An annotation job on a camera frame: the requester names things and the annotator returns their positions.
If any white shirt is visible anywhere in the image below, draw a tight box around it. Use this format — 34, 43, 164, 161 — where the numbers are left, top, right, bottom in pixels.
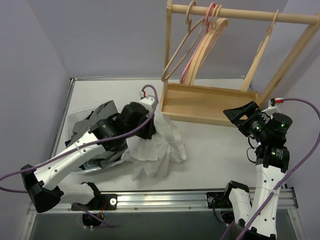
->
121, 110, 187, 181

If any wooden hanger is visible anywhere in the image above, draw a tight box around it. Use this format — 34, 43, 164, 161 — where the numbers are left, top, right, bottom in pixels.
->
184, 4, 222, 86
184, 4, 230, 86
240, 9, 279, 92

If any grey garment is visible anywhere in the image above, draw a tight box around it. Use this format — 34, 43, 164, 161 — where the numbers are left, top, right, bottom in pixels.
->
64, 100, 128, 171

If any pink plastic hanger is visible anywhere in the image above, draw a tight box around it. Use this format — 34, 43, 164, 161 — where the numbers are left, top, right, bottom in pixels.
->
179, 2, 221, 85

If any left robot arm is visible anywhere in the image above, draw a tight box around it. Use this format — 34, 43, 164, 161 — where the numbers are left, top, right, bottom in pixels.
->
21, 97, 157, 213

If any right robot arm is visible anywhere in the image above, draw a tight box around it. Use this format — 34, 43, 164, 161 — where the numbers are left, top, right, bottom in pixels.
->
222, 98, 293, 240

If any wooden clothes rack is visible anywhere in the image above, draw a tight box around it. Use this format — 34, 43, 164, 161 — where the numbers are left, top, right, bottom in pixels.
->
160, 3, 320, 126

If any white plastic basket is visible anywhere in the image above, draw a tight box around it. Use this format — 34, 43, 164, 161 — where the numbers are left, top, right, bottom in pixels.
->
66, 106, 127, 175

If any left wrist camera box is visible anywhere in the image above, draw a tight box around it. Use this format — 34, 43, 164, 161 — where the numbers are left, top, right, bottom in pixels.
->
263, 97, 284, 116

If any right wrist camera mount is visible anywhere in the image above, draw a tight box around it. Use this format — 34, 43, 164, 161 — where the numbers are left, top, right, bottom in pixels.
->
138, 90, 158, 117

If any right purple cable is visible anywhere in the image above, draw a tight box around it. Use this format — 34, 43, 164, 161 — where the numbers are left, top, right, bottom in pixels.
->
219, 97, 320, 240

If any aluminium mounting rail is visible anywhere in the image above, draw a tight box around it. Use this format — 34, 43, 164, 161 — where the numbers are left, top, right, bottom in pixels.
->
42, 189, 298, 214

